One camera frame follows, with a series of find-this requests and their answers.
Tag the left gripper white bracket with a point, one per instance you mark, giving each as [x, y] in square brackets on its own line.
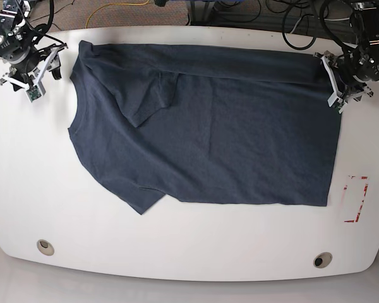
[345, 87]

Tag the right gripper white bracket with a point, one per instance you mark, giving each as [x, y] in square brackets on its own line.
[28, 65]

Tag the dark blue t-shirt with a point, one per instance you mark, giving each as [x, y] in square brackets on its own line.
[204, 124]

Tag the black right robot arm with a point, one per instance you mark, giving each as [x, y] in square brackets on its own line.
[16, 29]

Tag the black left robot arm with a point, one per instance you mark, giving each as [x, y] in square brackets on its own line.
[350, 72]

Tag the red tape marking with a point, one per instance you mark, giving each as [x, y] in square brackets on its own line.
[354, 193]

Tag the right table grommet hole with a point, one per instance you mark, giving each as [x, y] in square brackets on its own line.
[322, 260]

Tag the table grommet hole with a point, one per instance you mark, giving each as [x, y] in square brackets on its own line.
[322, 260]
[45, 247]

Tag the left table grommet hole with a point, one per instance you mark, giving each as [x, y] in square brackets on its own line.
[45, 247]

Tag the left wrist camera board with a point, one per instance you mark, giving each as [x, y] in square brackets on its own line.
[338, 107]

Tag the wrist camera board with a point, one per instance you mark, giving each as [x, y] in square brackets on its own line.
[33, 93]
[338, 107]

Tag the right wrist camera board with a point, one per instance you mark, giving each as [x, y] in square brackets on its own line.
[33, 93]

